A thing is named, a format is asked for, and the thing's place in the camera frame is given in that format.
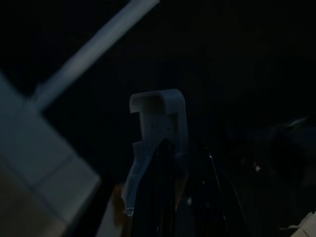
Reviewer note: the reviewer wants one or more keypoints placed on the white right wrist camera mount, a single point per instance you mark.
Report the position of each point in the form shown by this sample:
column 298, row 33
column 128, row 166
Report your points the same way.
column 160, row 116

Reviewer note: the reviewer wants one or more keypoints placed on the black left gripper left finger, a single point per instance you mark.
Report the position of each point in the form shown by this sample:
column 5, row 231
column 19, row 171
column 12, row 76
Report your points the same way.
column 158, row 192

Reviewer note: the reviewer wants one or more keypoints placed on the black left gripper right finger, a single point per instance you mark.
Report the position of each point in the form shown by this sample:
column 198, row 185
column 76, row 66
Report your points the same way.
column 197, row 197

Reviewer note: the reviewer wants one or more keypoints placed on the white bar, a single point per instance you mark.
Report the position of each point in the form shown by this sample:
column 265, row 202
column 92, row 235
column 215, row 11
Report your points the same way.
column 93, row 47

